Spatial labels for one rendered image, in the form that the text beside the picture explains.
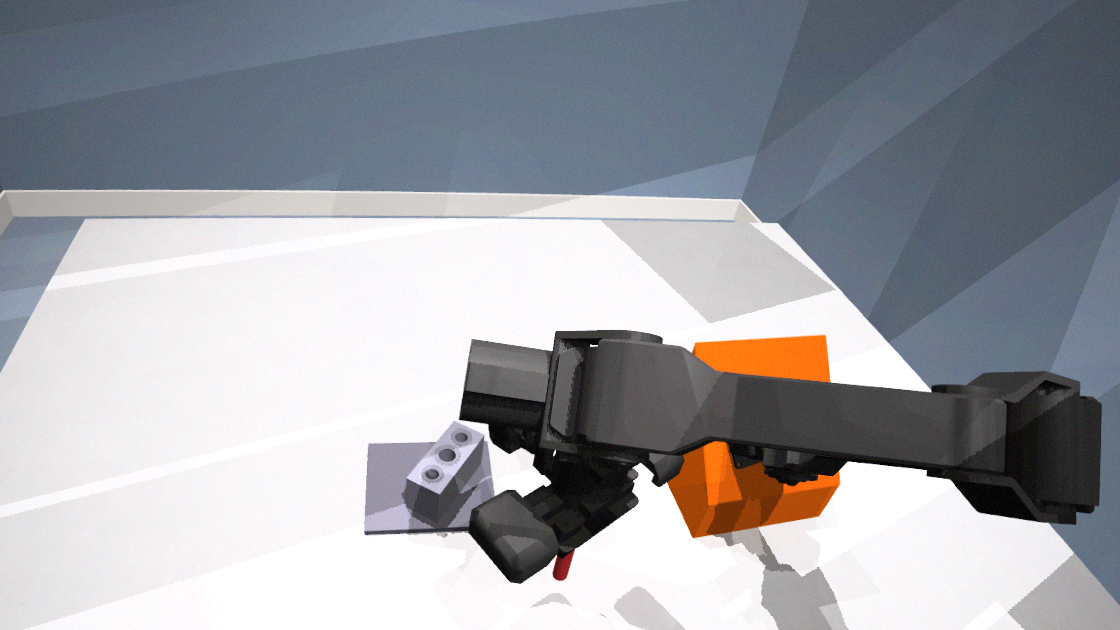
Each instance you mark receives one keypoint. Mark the red peg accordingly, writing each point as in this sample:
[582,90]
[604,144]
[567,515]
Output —
[562,566]

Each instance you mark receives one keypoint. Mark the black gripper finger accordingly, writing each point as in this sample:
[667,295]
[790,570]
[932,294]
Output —
[611,514]
[573,542]

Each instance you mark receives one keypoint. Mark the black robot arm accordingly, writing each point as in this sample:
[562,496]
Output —
[1020,445]

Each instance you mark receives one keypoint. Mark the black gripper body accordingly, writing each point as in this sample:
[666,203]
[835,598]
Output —
[521,537]

